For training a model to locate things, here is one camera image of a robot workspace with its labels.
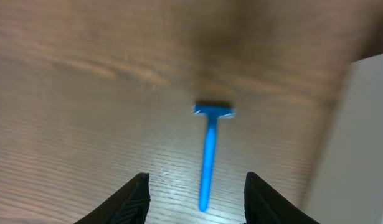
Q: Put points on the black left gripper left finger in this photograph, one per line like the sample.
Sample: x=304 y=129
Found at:
x=128 y=205

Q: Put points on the white box with pink interior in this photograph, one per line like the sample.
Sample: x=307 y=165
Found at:
x=348 y=184

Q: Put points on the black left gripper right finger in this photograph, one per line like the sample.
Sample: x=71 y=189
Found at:
x=264 y=205

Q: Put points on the blue disposable razor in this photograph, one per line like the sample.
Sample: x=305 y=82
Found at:
x=212 y=112

